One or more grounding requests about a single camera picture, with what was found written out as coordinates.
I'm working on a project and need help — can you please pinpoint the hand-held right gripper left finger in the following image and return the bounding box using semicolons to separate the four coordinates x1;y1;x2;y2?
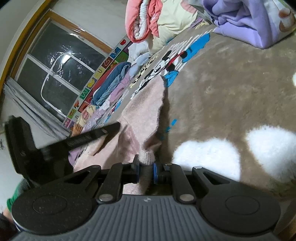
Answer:
59;154;141;205

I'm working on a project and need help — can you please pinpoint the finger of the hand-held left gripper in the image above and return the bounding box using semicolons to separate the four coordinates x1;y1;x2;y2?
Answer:
65;122;121;151

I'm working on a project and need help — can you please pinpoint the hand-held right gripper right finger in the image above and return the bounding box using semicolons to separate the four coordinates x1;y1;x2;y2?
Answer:
152;162;233;205

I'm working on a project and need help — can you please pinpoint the pink knit sweater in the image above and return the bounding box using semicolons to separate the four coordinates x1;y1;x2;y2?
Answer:
69;75;170;195

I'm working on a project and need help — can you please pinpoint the person's left forearm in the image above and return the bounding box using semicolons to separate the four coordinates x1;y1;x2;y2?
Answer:
0;179;30;234

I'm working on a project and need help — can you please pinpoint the cartoon printed pillow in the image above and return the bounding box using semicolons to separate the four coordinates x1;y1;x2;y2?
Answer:
71;104;96;138

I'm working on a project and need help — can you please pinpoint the grey curtain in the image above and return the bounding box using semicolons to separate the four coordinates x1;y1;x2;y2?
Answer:
2;79;70;140

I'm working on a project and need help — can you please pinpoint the colourful patchwork headboard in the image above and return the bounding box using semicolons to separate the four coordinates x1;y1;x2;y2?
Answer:
63;39;134;135

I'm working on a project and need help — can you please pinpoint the window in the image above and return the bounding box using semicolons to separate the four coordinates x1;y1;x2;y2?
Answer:
16;16;112;121

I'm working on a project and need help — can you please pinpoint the white cloth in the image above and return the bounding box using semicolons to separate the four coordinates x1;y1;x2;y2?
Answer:
128;41;149;65

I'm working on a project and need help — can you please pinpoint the cartoon mouse printed blanket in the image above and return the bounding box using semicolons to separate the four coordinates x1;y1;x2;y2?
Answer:
102;20;296;202

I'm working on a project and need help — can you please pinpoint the pink quilt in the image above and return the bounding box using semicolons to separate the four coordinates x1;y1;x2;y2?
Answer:
124;0;167;44

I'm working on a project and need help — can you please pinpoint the cream quilt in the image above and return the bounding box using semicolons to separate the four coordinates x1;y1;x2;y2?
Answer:
148;0;204;54

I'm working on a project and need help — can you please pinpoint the lilac fleece garment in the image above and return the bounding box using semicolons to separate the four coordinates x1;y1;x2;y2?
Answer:
202;0;296;49

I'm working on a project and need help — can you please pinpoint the wooden window frame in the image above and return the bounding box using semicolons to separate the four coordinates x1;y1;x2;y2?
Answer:
0;0;114;86

